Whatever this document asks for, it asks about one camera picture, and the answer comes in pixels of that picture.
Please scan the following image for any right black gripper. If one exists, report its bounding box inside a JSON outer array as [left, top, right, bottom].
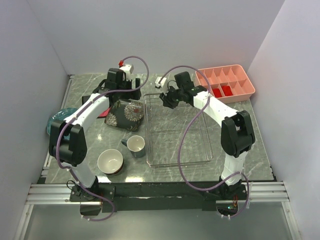
[[160, 85, 184, 110]]

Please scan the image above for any grey blue ceramic mug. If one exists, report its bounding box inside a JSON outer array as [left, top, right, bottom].
[[120, 135, 146, 159]]

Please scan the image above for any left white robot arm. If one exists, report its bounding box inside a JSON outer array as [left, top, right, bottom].
[[48, 64, 141, 201]]

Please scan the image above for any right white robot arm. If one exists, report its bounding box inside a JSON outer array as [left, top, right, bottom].
[[155, 71, 256, 199]]

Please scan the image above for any black floral square plate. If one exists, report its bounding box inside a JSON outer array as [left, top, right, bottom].
[[104, 99, 144, 132]]

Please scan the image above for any red black oven mitt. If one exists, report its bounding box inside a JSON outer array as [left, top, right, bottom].
[[97, 107, 111, 119]]

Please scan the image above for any red cloth middle compartment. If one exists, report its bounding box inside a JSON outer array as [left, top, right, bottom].
[[212, 88, 222, 98]]

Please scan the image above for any red cloth compartment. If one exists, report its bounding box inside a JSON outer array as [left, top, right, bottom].
[[221, 85, 233, 97], [212, 88, 222, 98]]

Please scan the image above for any red cloth right compartment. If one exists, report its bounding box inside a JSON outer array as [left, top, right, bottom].
[[221, 85, 233, 97]]

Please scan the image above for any pink divided organizer tray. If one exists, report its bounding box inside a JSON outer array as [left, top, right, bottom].
[[194, 64, 256, 104]]

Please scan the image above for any teal round plate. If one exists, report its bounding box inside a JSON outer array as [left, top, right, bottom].
[[45, 106, 78, 137]]

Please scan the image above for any white brown ceramic bowl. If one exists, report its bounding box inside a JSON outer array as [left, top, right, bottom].
[[97, 149, 124, 175]]

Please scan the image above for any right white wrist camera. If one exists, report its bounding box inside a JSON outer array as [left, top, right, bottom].
[[155, 76, 168, 95]]

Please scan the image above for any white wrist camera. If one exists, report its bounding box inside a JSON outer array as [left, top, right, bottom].
[[155, 76, 168, 95], [118, 60, 134, 81]]

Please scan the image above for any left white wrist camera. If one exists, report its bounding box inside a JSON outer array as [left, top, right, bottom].
[[118, 60, 134, 81]]

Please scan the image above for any metal wire dish rack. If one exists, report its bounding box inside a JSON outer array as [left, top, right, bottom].
[[143, 93, 215, 167]]

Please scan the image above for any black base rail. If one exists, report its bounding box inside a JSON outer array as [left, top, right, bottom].
[[69, 182, 248, 216]]

